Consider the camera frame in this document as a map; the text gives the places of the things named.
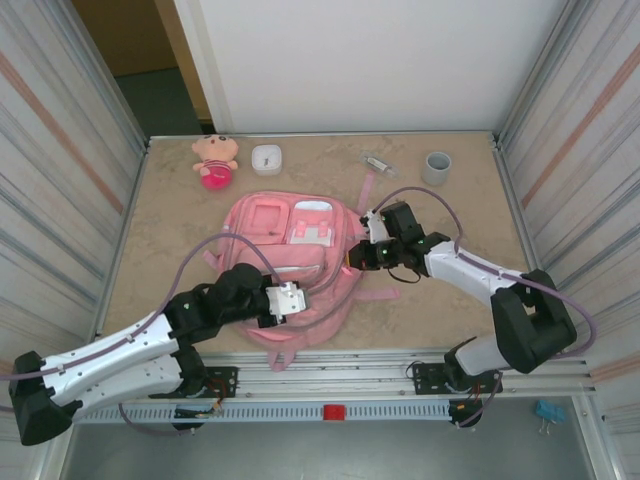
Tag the pink student backpack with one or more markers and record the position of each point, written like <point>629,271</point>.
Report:
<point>300,260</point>

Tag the clear plastic tube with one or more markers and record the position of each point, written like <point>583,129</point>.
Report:
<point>380,166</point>

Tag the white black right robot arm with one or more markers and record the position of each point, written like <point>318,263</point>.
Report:
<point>535,320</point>

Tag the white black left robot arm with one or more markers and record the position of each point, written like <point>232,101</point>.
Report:
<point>115,345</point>

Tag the grey cup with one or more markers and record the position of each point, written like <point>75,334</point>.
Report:
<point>436,172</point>

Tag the white square clock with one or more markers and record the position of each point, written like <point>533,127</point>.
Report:
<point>266,160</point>

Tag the pink plush doll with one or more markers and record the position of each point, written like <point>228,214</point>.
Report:
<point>215,160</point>

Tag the red button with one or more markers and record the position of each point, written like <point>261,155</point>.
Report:
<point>334,412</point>

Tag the translucent corrugated side panel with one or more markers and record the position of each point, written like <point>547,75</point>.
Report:
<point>590,150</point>
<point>50,150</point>

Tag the blue binder clip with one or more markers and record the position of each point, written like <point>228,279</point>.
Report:
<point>549,411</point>

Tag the brown wooden door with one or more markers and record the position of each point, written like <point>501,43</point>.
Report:
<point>135,40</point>

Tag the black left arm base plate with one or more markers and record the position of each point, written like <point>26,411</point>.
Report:
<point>225,375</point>

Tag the wide aluminium base rail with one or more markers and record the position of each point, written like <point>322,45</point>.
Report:
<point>325,372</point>

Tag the aluminium table edge rail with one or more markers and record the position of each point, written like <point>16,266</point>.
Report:
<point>517,225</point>
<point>132,210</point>
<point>325,135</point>

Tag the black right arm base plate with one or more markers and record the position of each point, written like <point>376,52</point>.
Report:
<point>425,372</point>

